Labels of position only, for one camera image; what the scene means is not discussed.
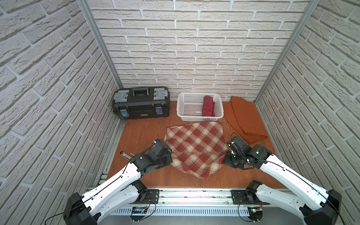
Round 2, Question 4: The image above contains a red plaid skirt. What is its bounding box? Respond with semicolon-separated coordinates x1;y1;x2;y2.
164;121;227;179

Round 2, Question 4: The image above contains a red polka dot skirt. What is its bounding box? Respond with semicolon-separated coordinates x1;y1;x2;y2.
202;95;215;117

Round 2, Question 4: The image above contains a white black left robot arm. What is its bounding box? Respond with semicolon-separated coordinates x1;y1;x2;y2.
59;139;172;225

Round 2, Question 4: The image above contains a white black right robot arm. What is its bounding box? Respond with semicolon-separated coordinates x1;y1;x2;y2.
224;136;342;225

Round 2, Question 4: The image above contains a silver wrench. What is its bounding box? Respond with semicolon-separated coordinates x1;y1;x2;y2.
119;151;132;161

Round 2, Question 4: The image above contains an orange brown skirt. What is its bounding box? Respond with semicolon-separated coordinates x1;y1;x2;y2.
223;96;268;144

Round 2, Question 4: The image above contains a black plastic toolbox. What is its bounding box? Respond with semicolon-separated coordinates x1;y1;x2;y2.
112;87;170;121

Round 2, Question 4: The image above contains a white plastic basket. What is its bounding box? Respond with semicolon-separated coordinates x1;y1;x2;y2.
176;92;224;122

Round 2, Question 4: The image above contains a right controller board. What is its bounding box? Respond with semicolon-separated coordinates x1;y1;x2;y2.
247;207;263;223

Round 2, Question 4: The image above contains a controller board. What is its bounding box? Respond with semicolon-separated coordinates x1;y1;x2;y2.
130;206;150;222
247;207;263;223

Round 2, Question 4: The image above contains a left controller board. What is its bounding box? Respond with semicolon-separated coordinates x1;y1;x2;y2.
130;206;150;222

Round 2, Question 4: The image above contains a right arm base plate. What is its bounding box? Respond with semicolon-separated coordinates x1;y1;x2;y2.
230;189;269;205

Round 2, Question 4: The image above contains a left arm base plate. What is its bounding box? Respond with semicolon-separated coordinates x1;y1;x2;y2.
134;189;160;204

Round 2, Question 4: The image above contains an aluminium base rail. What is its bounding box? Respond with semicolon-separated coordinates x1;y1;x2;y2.
81;187;313;209

